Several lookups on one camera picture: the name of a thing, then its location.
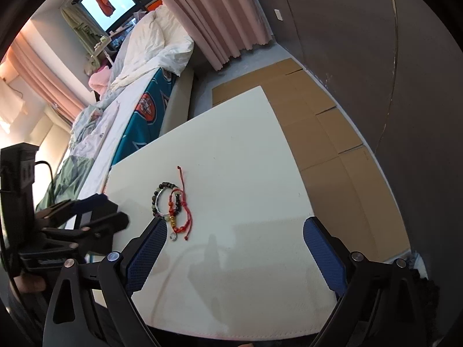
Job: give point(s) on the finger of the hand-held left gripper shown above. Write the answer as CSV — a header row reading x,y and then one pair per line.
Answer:
x,y
90,202
108,224

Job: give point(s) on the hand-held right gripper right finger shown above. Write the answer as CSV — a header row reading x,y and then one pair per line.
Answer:
x,y
323,253

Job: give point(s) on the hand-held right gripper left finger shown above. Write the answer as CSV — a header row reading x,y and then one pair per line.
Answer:
x,y
146,256

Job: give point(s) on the person's left hand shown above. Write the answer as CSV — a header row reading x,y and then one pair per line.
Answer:
x,y
30,283

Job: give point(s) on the green striped blanket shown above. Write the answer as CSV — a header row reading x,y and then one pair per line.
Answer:
x,y
68,180

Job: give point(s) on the light printed quilt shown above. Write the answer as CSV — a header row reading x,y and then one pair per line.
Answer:
x,y
90,119

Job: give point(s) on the white hanging garment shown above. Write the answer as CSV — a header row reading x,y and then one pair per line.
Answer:
x,y
11,95

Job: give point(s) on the bed with teal printed sheet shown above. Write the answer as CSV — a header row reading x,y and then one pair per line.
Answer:
x,y
144,115

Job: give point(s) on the pink curtain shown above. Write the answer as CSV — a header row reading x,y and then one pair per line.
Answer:
x,y
202,11
47,76

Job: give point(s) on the cardboard floor sheets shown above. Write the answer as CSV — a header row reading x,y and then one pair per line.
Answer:
x,y
325,133

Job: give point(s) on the pink plush toy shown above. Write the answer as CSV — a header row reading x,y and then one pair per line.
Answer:
x,y
99,79

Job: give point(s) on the white square table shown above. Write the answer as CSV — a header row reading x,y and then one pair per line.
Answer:
x,y
235,151

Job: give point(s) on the pale stuffed toy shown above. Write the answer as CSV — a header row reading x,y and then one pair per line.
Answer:
x,y
92,65

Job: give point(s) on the small white side table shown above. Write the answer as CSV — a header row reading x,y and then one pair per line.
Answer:
x,y
103,43

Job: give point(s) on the white duvet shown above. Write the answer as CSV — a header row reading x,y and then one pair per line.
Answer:
x,y
152,39

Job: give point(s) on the green hanging garment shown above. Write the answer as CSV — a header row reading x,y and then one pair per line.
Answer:
x,y
81,25

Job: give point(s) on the orange box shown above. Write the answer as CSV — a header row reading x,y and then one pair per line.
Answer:
x,y
154,6

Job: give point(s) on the dark wood wardrobe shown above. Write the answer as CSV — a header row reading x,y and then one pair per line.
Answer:
x,y
361,43

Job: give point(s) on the white wall switch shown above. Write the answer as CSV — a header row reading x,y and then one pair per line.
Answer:
x,y
279,14

